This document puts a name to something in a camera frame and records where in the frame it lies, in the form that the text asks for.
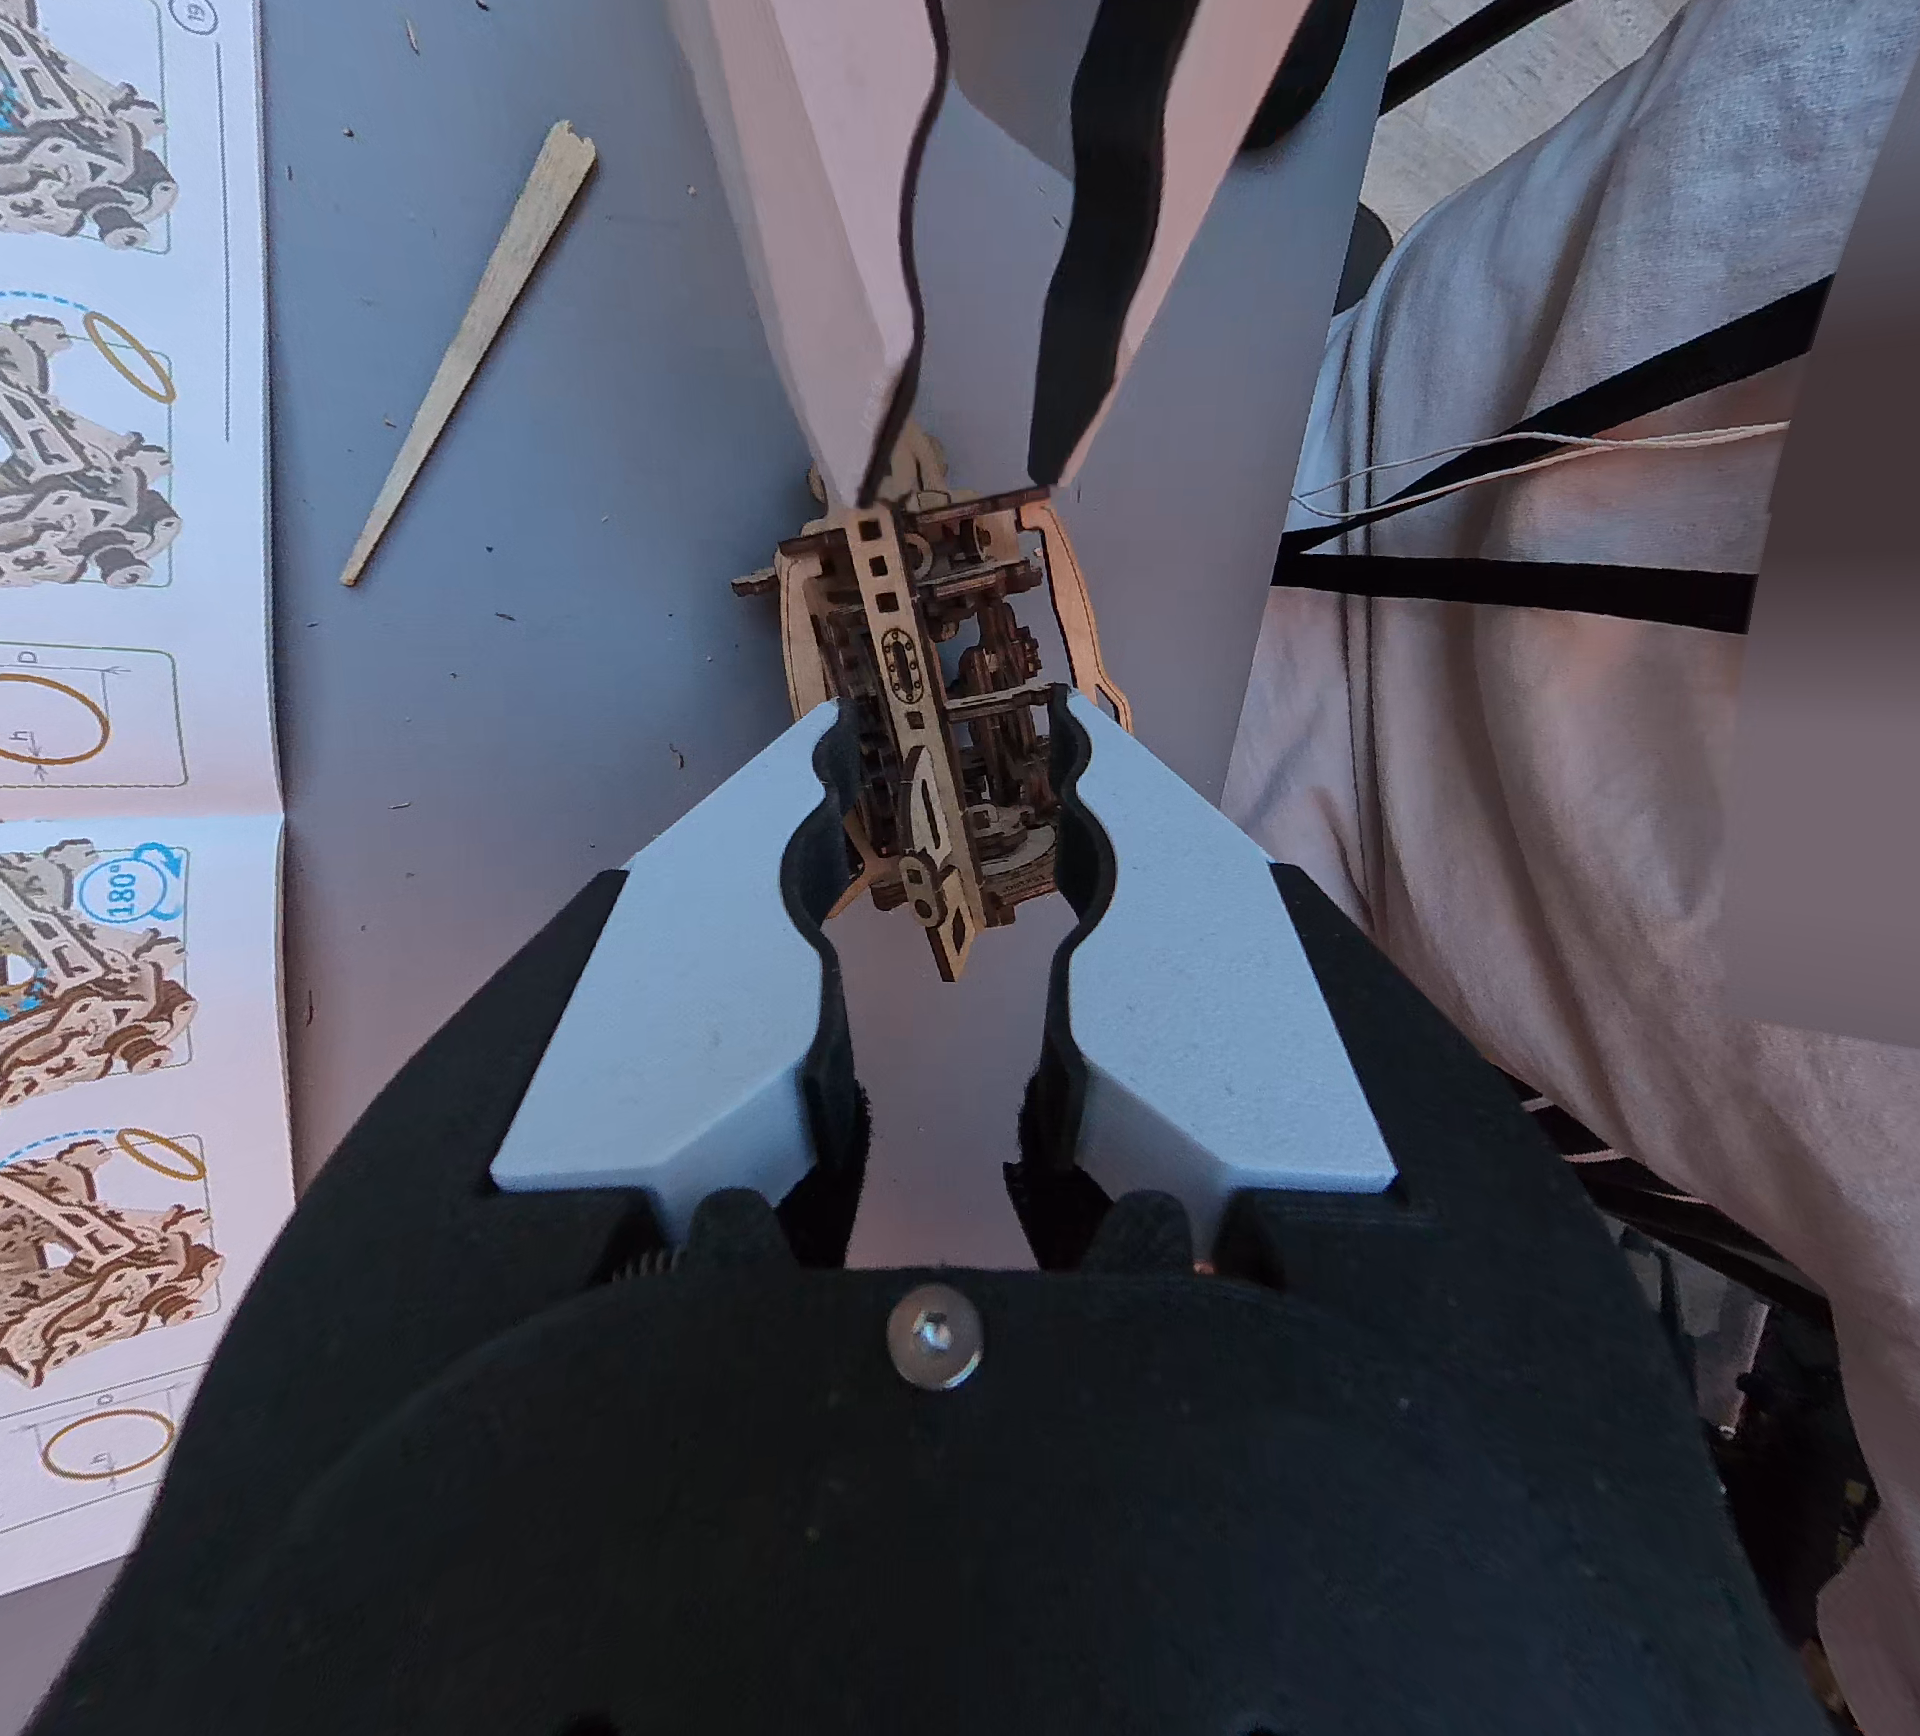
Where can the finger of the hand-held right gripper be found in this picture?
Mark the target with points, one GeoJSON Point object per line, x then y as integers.
{"type": "Point", "coordinates": [1186, 116]}
{"type": "Point", "coordinates": [811, 116]}

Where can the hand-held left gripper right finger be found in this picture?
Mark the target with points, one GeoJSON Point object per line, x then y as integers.
{"type": "Point", "coordinates": [1199, 1032]}

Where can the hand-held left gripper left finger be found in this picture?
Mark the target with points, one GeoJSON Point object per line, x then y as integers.
{"type": "Point", "coordinates": [690, 1017]}

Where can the wooden mechanical model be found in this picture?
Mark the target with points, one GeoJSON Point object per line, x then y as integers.
{"type": "Point", "coordinates": [900, 659]}

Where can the grey desk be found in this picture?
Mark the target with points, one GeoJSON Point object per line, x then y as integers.
{"type": "Point", "coordinates": [525, 716]}

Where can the person in grey hoodie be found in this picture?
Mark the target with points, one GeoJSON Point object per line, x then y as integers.
{"type": "Point", "coordinates": [1501, 791]}

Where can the pointed wooden stick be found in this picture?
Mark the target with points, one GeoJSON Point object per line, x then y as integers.
{"type": "Point", "coordinates": [473, 342]}

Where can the white instruction booklet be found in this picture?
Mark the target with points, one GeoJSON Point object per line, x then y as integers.
{"type": "Point", "coordinates": [211, 194]}

